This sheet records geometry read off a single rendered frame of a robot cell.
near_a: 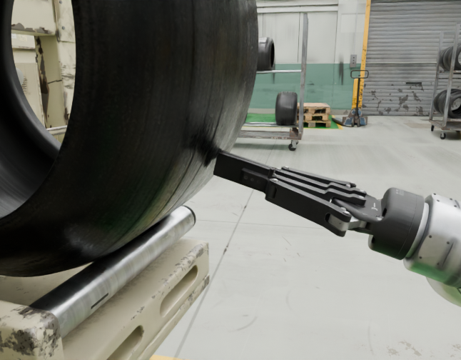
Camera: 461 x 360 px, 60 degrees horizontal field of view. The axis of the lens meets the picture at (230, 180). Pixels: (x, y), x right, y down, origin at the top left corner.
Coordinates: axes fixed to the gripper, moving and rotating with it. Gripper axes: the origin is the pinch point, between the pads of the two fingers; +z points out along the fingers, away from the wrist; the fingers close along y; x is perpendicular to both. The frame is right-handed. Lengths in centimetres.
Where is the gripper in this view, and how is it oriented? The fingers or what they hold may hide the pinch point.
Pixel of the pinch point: (242, 171)
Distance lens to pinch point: 48.6
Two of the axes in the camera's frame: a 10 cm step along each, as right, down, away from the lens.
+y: -3.3, 2.5, -9.1
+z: -9.2, -3.2, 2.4
